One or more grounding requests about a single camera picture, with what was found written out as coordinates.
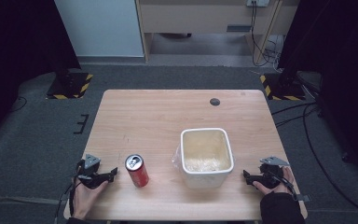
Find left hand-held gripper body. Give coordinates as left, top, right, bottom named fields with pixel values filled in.
left=75, top=153, right=110, bottom=189

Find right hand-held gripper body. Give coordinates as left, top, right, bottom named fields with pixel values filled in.
left=258, top=156, right=291, bottom=189

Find person's right hand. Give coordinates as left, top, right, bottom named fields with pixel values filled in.
left=252, top=166, right=295, bottom=196

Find person's left hand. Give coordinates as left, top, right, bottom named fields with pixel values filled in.
left=71, top=178, right=110, bottom=221

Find red soda can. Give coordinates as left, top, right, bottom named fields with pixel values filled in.
left=124, top=153, right=150, bottom=189

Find white square plastic bin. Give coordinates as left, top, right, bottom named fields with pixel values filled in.
left=179, top=127, right=235, bottom=189

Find black stand base striped edge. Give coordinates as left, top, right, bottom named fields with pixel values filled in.
left=259, top=72, right=308, bottom=102
left=45, top=71, right=94, bottom=101

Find black curtain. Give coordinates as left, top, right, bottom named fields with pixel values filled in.
left=0, top=0, right=82, bottom=147
left=277, top=0, right=358, bottom=183

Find white panel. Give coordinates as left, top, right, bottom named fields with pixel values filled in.
left=53, top=0, right=145, bottom=58

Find light wooden desk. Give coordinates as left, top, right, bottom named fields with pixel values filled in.
left=135, top=0, right=300, bottom=64

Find grey power strip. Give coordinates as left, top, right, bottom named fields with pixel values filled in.
left=245, top=0, right=270, bottom=8

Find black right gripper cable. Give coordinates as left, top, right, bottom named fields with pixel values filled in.
left=269, top=169, right=312, bottom=203

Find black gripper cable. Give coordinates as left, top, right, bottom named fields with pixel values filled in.
left=269, top=169, right=312, bottom=203
left=55, top=174, right=77, bottom=223

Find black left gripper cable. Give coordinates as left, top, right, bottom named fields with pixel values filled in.
left=55, top=174, right=77, bottom=223

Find black floor cable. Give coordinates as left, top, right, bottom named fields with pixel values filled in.
left=301, top=102, right=358, bottom=219
left=269, top=101, right=320, bottom=129

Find black cables under desk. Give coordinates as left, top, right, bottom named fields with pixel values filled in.
left=250, top=2, right=285, bottom=73

